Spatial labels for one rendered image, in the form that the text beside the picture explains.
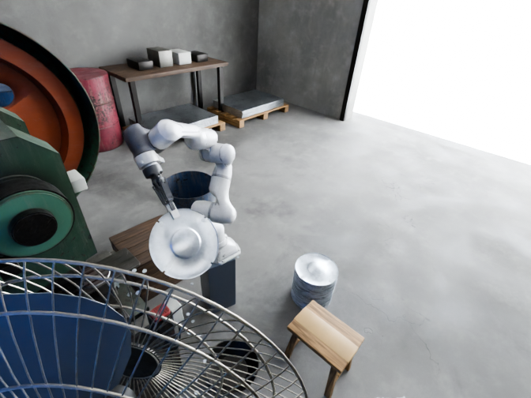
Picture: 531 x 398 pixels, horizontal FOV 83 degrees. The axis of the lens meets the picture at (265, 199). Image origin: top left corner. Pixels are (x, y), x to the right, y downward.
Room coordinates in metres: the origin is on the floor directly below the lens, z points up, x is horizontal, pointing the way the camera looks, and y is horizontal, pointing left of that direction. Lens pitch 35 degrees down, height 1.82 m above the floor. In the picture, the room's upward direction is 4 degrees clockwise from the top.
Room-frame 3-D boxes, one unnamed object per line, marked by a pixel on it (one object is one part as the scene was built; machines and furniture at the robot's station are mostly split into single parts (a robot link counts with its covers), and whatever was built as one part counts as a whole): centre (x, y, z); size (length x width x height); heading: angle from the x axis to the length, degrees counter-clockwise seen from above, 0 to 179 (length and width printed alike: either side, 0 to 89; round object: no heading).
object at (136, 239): (1.50, 0.79, 0.18); 0.40 x 0.38 x 0.35; 136
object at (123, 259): (0.86, 0.67, 0.72); 0.25 x 0.14 x 0.14; 140
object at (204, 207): (1.31, 0.32, 0.71); 0.18 x 0.11 x 0.25; 79
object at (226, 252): (1.33, 0.25, 0.52); 0.22 x 0.19 x 0.14; 123
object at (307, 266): (1.39, -0.38, 0.28); 0.29 x 0.29 x 0.01
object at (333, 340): (0.91, -0.37, 0.16); 0.34 x 0.24 x 0.34; 49
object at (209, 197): (2.03, 0.63, 0.24); 0.42 x 0.42 x 0.48
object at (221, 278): (1.30, 0.28, 0.23); 0.18 x 0.18 x 0.45; 33
